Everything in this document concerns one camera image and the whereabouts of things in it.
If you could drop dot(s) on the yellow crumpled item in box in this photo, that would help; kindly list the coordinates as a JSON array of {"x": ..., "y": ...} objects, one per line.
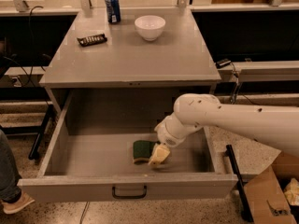
[{"x": 291, "y": 192}]

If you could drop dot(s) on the black table leg right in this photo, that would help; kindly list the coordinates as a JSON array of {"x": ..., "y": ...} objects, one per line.
[{"x": 245, "y": 213}]

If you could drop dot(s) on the black table leg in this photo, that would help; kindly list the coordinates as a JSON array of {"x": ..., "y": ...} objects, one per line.
[
  {"x": 34, "y": 155},
  {"x": 245, "y": 213}
]

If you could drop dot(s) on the black drawer handle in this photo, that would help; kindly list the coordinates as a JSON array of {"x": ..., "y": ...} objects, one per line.
[{"x": 129, "y": 193}]

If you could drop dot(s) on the grey cabinet with counter top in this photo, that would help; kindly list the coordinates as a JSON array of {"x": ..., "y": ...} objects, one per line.
[{"x": 178, "y": 57}]

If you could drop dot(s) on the beige shoe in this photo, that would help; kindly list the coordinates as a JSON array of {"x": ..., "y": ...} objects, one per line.
[{"x": 21, "y": 203}]

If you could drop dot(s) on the dark snack bar packet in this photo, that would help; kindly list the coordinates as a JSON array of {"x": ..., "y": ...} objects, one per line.
[{"x": 92, "y": 40}]

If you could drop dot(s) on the blue soda can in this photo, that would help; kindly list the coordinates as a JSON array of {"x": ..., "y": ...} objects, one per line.
[{"x": 113, "y": 11}]

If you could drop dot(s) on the blue jeans leg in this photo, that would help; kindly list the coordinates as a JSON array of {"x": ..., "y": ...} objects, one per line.
[{"x": 9, "y": 174}]

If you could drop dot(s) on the green and yellow sponge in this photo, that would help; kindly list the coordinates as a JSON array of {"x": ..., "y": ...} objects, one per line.
[{"x": 142, "y": 150}]

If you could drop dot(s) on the brown cardboard box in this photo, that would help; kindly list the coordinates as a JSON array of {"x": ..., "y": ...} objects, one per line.
[{"x": 267, "y": 202}]

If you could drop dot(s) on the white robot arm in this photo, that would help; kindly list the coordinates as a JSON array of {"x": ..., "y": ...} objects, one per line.
[{"x": 275, "y": 126}]

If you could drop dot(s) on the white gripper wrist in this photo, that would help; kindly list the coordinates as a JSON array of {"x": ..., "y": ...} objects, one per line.
[{"x": 172, "y": 136}]

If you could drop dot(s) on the black table leg left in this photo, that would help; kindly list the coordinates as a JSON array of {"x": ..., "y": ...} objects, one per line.
[{"x": 34, "y": 155}]

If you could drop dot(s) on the small black device on ledge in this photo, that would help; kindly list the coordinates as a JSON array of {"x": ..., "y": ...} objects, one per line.
[{"x": 222, "y": 63}]

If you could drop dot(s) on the white ceramic bowl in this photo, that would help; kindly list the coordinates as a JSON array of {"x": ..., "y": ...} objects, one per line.
[{"x": 150, "y": 27}]

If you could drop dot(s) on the open grey top drawer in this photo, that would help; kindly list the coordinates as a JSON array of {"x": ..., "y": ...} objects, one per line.
[{"x": 91, "y": 151}]

